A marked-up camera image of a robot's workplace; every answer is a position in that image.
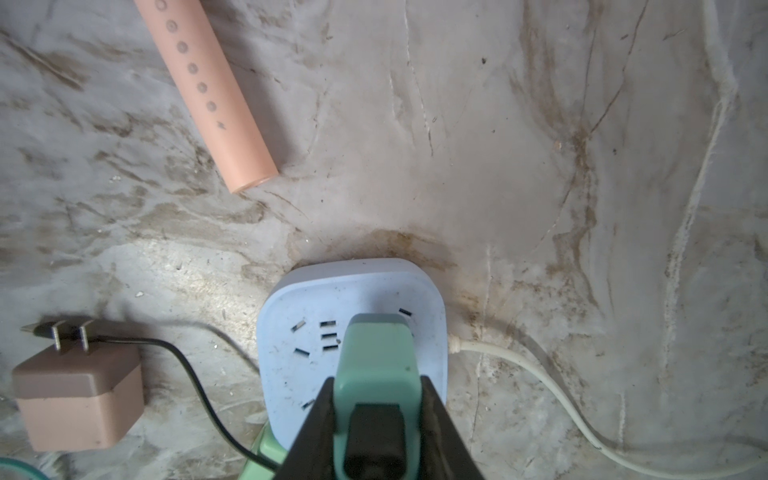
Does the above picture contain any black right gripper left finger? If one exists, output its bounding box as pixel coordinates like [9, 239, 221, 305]
[273, 377, 335, 480]

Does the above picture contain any light blue power strip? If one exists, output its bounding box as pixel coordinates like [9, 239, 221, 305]
[256, 258, 448, 449]

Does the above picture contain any pink toothbrush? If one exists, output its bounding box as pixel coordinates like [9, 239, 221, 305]
[135, 0, 279, 193]

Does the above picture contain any pink plug adapter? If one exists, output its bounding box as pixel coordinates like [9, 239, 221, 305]
[12, 320, 145, 452]

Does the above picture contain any white power strip cable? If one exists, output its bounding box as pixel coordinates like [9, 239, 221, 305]
[446, 334, 768, 480]

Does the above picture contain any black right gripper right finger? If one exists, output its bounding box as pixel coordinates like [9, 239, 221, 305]
[418, 376, 483, 480]

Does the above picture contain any black charging cable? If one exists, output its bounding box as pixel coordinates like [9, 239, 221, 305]
[20, 322, 280, 472]

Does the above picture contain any teal coiled cable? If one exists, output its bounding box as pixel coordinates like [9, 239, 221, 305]
[0, 457, 52, 480]

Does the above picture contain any green plug adapter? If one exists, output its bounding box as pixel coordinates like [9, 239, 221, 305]
[240, 314, 422, 479]

